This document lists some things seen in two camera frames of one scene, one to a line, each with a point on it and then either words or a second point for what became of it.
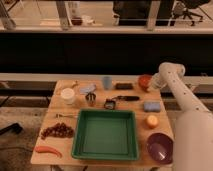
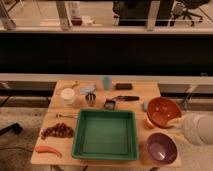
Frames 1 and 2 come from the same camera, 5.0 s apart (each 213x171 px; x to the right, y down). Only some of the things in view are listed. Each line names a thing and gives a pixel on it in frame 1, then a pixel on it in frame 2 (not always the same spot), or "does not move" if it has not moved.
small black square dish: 110,104 does not move
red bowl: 144,81 to 162,109
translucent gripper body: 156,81 to 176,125
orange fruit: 152,121 does not move
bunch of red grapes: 60,130 does not move
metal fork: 66,116 does not move
